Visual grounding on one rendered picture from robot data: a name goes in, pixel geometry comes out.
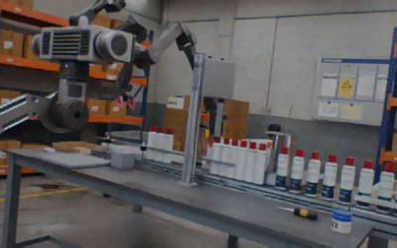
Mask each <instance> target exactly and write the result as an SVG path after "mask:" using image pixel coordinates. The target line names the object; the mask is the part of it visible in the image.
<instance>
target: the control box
mask: <svg viewBox="0 0 397 248"><path fill-rule="evenodd" d="M201 68H202V69H201V82H200V87H199V96H203V97H208V98H224V99H229V100H232V93H233V87H234V74H235V68H236V63H235V62H228V61H224V60H215V59H211V58H203V62H202V67H201Z"/></svg>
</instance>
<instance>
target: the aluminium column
mask: <svg viewBox="0 0 397 248"><path fill-rule="evenodd" d="M203 58H207V55H206V54H204V53H195V58H194V62H203ZM201 69H202V68H201V67H194V72H193V78H192V84H191V86H192V87H200V82H201ZM202 98H203V96H199V91H191V98H190V103H189V116H188V122H187V129H186V142H185V149H184V162H183V167H182V180H181V182H182V183H184V184H193V180H194V167H195V160H196V149H197V142H198V136H199V123H200V117H201V104H202Z"/></svg>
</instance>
